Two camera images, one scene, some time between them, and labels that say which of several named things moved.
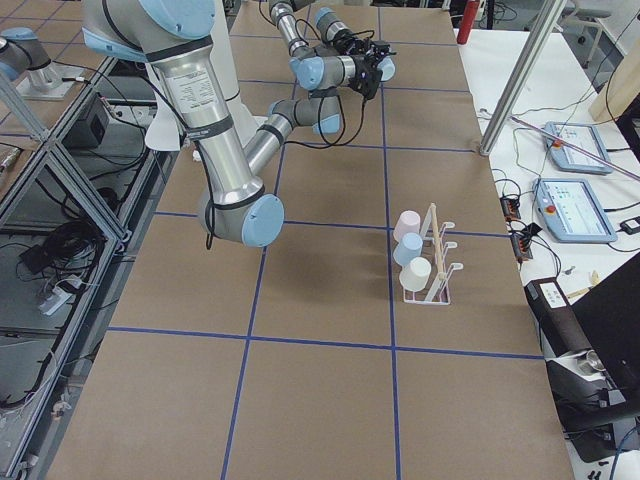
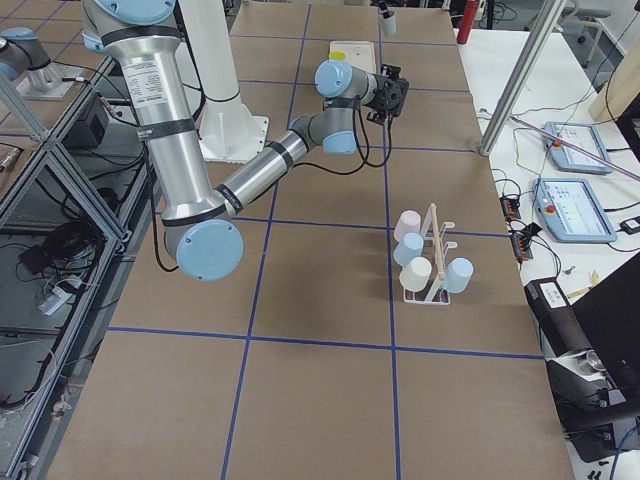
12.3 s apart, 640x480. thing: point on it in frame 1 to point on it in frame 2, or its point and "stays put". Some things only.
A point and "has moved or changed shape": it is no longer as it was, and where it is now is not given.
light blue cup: x=387 y=65 has moved or changed shape
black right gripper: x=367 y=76 to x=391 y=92
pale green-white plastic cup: x=415 y=274 stays put
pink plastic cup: x=408 y=221 stays put
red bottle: x=467 y=21 stays put
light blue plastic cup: x=410 y=246 stays put
